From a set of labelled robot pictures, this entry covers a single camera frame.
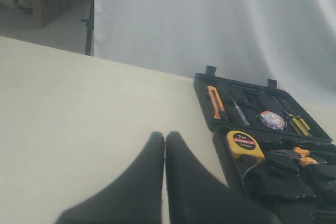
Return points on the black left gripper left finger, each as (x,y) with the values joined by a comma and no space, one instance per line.
(134,197)

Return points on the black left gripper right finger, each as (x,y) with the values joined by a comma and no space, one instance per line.
(196,196)

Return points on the black plastic tool case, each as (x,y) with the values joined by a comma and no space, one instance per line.
(294,194)

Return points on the black electrical tape roll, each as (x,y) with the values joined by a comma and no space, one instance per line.
(272,120)

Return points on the yellow tape measure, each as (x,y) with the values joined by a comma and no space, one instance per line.
(241,143)

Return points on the orange utility knife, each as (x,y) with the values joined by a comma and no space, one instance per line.
(219,110)

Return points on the clear tester screwdriver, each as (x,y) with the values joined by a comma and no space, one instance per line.
(240,112)

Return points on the long yellow black screwdriver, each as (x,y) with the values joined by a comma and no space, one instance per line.
(293,119)

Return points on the short yellow black screwdriver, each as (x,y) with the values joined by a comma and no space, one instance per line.
(304,122)

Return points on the white backdrop cloth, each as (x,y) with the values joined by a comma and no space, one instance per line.
(291,41)

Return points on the black backdrop stand pole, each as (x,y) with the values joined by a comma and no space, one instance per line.
(89,23)

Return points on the orange handled pliers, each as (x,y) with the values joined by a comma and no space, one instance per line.
(298,154)

